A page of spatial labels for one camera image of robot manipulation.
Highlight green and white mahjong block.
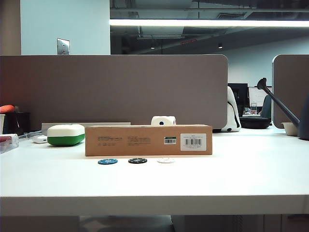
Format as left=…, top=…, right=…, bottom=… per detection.
left=47, top=124, right=85, bottom=147

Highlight small white case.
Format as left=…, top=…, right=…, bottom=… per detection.
left=32, top=135, right=48, bottom=144

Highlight black container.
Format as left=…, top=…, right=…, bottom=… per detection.
left=4, top=112, right=31, bottom=136

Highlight teal office chair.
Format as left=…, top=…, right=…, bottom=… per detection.
left=260, top=94, right=273, bottom=119

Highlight clear plastic strip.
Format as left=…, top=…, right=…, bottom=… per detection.
left=18, top=130, right=43, bottom=139

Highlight dark grey watering can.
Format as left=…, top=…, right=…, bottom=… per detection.
left=257, top=77, right=309, bottom=141

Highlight narrow grey desk divider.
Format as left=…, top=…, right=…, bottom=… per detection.
left=272, top=54, right=309, bottom=130

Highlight white paper bowl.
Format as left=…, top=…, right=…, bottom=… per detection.
left=281, top=122, right=300, bottom=136

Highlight wide grey desk divider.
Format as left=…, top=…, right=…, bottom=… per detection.
left=0, top=54, right=229, bottom=132

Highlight ceiling light strip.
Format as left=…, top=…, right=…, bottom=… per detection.
left=110, top=18, right=309, bottom=28

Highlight blue 50 poker chip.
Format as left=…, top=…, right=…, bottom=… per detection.
left=98, top=158, right=119, bottom=165

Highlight orange object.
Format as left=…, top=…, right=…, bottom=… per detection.
left=0, top=104, right=15, bottom=114

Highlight large white dice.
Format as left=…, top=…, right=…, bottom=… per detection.
left=151, top=116, right=177, bottom=127

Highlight brown cardboard box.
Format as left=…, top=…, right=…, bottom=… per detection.
left=84, top=124, right=213, bottom=157

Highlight clear plastic chip tray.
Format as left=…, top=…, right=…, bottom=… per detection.
left=0, top=133, right=19, bottom=154

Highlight black computer monitor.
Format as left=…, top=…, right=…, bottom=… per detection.
left=228, top=83, right=249, bottom=114

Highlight metal wall outlet plate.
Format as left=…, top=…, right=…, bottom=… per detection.
left=56, top=38, right=70, bottom=55

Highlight lit white computer monitor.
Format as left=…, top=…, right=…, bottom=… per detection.
left=248, top=86, right=273, bottom=108

